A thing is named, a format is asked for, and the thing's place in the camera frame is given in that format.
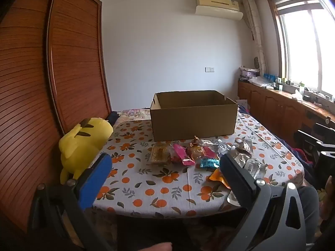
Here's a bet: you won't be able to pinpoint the yellow plush toy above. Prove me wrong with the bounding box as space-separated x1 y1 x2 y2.
58 117 113 185

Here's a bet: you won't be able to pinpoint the teal snack packet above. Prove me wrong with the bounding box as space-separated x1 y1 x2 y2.
196 158 221 170

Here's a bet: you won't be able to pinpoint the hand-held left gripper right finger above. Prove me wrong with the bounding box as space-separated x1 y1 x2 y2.
220 153 307 251

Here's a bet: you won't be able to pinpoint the patterned beige curtain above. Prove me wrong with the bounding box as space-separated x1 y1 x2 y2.
242 0 267 76

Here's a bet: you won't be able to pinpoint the clear yellow cake packet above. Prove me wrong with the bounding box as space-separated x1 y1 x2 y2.
147 142 172 166

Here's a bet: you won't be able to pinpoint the silver foil snack pouch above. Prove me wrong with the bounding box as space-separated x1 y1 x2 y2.
234 137 254 161
217 139 236 157

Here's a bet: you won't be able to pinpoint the person's grey trouser leg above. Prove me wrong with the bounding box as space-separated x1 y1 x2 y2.
296 186 321 241

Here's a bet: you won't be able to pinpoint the wooden framed window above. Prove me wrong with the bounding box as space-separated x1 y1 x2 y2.
267 0 335 102

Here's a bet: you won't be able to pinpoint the cream wall air conditioner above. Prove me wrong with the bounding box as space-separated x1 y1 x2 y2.
195 0 243 21

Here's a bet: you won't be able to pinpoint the brown wooden window cabinet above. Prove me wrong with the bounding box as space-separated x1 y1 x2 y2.
238 80 335 147

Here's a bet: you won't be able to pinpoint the black chair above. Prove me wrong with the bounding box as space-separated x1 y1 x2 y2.
294 122 335 173

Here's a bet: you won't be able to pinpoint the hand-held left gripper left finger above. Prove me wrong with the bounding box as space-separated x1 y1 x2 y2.
27 153 113 251

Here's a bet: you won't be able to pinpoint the pink snack packet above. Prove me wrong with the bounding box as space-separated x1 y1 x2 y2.
170 143 195 166

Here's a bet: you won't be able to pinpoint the brown bun packet pink ends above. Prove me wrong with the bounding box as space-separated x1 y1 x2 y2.
187 145 219 161

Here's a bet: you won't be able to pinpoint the orange snack pouch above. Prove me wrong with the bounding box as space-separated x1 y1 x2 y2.
206 168 232 190

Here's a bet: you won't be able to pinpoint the orange fruit print cloth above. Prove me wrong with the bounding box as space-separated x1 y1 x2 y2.
91 110 305 219

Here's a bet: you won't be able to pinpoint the purple box stack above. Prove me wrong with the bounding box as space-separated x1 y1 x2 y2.
239 67 261 80

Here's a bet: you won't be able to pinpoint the white nougat clear packet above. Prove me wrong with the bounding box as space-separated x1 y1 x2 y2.
199 139 219 148

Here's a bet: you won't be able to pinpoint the brown cardboard box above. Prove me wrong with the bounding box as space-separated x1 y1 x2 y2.
150 90 238 142

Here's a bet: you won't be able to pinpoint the clear plastic bag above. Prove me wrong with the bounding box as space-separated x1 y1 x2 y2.
248 76 275 88

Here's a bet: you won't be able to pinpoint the brown wooden slatted wardrobe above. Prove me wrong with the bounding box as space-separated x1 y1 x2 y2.
0 0 113 241

